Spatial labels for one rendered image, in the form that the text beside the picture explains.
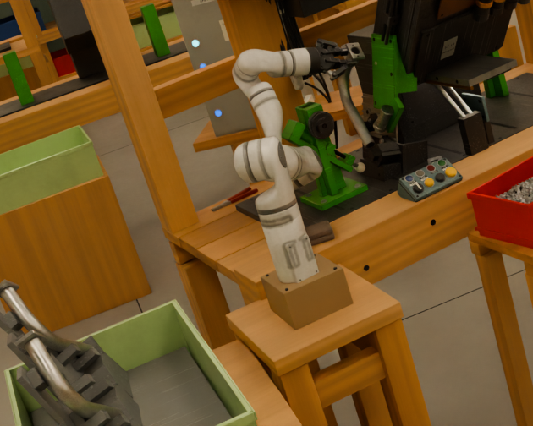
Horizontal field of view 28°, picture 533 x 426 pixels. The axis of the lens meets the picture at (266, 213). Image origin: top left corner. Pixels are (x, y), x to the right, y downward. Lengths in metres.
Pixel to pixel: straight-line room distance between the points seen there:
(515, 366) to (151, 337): 1.00
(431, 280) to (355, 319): 2.04
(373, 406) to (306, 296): 0.48
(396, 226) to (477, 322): 1.33
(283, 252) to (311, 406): 0.35
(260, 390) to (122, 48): 1.11
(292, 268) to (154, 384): 0.40
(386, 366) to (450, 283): 1.91
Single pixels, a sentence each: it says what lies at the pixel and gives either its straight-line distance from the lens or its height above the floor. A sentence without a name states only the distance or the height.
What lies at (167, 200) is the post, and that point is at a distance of 3.09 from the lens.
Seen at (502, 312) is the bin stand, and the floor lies 0.57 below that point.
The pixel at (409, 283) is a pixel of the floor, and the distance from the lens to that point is 4.40.
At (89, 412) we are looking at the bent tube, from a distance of 1.97.
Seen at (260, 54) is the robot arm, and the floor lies 1.34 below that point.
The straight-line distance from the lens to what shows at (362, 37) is 3.16.
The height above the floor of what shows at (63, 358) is 1.00.
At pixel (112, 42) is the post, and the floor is 1.46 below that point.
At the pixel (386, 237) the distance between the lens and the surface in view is 2.71.
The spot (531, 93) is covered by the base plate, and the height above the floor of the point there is 0.90.
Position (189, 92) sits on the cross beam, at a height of 1.23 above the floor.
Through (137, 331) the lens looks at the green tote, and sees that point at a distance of 2.47.
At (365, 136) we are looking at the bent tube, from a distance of 2.96.
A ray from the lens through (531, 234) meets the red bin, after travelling 2.58.
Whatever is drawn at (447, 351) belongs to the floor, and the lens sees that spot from 3.87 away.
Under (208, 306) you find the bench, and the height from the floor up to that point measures 0.62.
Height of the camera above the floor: 1.92
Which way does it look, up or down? 20 degrees down
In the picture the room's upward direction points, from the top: 18 degrees counter-clockwise
